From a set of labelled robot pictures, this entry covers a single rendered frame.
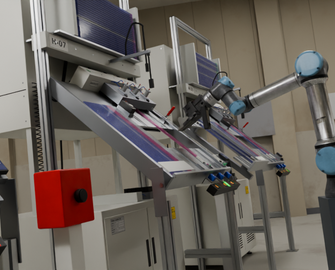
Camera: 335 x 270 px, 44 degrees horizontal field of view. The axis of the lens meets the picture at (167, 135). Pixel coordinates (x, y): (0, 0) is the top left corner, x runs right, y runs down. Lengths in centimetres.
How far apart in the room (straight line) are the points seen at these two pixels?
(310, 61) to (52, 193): 120
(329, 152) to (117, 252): 95
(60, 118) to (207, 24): 426
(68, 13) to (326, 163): 129
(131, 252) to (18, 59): 98
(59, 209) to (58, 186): 6
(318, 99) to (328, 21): 439
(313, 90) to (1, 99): 138
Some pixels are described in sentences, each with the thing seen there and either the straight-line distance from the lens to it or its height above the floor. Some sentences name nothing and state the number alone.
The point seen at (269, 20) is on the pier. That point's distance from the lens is 596.
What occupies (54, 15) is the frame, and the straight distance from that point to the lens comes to 201.
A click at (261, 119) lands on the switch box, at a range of 562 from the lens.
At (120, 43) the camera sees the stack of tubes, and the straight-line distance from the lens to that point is 224.
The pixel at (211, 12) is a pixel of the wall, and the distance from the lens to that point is 609.
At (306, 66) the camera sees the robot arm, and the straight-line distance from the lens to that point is 187.
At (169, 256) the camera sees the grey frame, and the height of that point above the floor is 45.
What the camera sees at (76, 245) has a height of 56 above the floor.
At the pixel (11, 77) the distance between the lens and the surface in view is 198.
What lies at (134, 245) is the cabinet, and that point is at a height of 45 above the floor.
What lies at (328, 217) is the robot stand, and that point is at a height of 47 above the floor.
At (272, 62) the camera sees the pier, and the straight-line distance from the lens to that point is 579.
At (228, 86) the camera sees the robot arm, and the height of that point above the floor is 112.
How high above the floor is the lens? 73
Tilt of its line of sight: 5 degrees up
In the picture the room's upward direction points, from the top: 6 degrees counter-clockwise
